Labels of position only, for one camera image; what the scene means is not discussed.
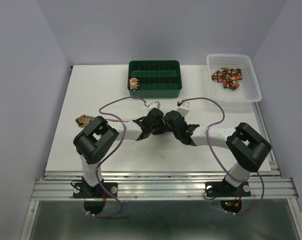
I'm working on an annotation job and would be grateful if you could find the rolled patterned tie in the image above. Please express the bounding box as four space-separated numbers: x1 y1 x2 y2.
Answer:
129 77 139 91

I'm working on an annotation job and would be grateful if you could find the white plastic basket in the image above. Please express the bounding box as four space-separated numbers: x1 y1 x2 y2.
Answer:
206 54 262 104

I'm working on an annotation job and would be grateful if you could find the colourful squares patterned tie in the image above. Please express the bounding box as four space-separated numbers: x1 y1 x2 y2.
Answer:
75 114 132 129

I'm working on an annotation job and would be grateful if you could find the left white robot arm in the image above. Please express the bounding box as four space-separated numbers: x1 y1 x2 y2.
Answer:
73 108 164 197

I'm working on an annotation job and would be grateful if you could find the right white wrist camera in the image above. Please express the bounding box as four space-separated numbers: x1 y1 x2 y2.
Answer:
176 100 190 118

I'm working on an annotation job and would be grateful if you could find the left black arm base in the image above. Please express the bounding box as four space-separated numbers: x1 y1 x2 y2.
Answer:
71 181 118 199

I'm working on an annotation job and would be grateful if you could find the aluminium frame rail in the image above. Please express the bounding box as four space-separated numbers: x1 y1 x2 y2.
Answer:
21 103 302 240

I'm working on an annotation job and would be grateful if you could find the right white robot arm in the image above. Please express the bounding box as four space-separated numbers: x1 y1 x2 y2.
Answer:
153 110 271 195

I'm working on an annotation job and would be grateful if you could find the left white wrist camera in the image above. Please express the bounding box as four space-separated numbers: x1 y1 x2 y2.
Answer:
146 101 161 111

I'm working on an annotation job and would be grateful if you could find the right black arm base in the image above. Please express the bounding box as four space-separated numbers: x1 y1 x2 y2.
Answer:
205 181 251 198

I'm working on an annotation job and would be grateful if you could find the green divided organizer tray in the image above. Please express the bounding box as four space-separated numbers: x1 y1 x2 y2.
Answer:
127 60 182 99

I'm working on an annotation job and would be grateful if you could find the dark floral tie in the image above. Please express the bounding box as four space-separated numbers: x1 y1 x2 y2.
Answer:
211 67 243 91

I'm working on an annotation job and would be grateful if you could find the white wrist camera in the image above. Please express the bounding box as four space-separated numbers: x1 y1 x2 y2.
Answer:
176 100 190 118
146 101 161 111

